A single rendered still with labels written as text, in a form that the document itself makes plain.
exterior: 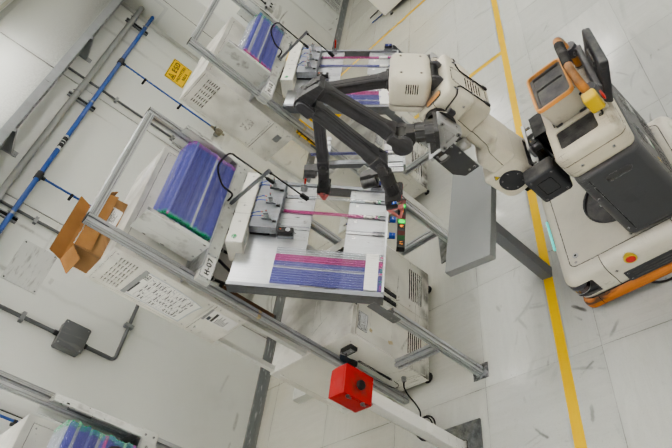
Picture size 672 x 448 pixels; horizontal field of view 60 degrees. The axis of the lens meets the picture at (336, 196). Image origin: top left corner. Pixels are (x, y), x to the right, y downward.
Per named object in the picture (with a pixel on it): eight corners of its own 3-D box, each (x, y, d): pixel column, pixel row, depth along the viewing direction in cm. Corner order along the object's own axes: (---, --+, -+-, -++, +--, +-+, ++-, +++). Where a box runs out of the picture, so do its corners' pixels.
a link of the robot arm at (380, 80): (303, 93, 243) (304, 78, 249) (311, 117, 253) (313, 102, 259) (409, 76, 234) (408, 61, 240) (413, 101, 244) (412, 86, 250)
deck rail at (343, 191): (389, 197, 309) (390, 189, 304) (389, 200, 307) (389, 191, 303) (258, 188, 315) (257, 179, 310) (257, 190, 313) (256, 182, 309)
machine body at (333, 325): (435, 278, 352) (362, 226, 326) (437, 385, 301) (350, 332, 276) (361, 317, 388) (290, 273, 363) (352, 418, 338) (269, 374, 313)
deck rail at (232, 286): (382, 301, 260) (383, 293, 256) (382, 305, 259) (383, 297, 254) (228, 288, 266) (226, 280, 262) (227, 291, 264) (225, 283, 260)
